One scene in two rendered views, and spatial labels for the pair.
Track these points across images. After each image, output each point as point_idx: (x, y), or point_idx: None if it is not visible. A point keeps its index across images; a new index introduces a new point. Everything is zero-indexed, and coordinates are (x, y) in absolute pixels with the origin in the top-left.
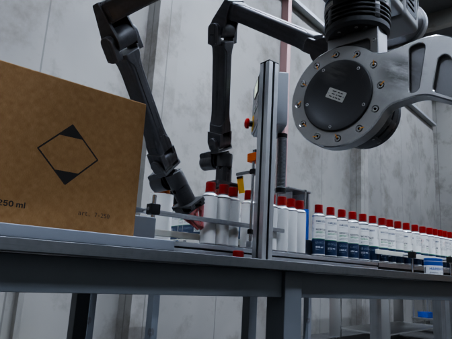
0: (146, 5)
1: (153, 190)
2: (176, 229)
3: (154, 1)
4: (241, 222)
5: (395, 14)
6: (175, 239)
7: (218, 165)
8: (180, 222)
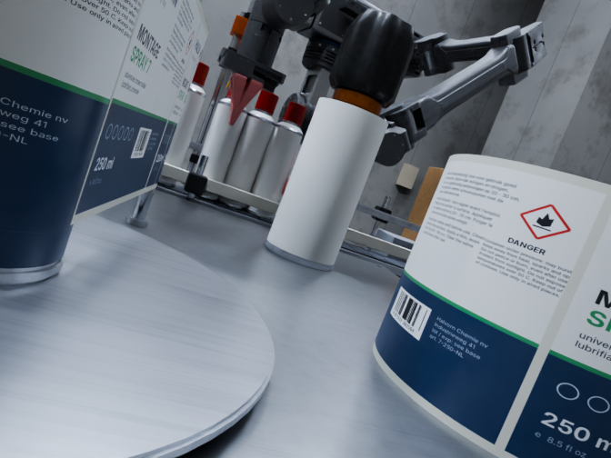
0: (482, 55)
1: (389, 165)
2: (159, 137)
3: (474, 59)
4: (191, 135)
5: (298, 33)
6: (139, 193)
7: (281, 36)
8: (175, 111)
